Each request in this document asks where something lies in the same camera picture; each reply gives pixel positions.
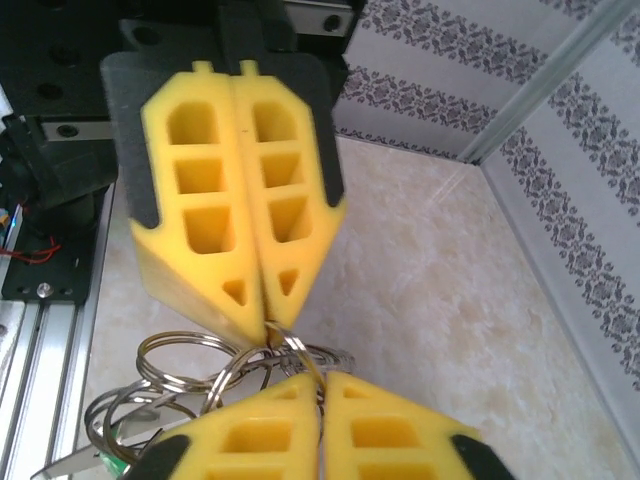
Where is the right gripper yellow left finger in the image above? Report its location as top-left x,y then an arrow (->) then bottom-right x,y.
114,372 -> 321,480

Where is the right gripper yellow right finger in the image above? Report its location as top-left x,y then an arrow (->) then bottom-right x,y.
319,370 -> 516,480

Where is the silver split key ring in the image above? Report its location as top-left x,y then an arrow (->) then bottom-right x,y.
264,322 -> 357,382
205,344 -> 321,419
83,377 -> 201,466
137,328 -> 266,396

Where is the silver key with green tag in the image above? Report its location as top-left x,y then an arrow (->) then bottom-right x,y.
42,404 -> 171,480

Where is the thin red wire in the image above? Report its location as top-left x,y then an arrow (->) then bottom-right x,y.
0,234 -> 66,267

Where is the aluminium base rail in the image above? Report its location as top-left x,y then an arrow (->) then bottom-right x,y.
0,294 -> 109,480

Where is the aluminium frame corner post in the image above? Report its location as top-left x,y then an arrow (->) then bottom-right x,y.
462,0 -> 640,169

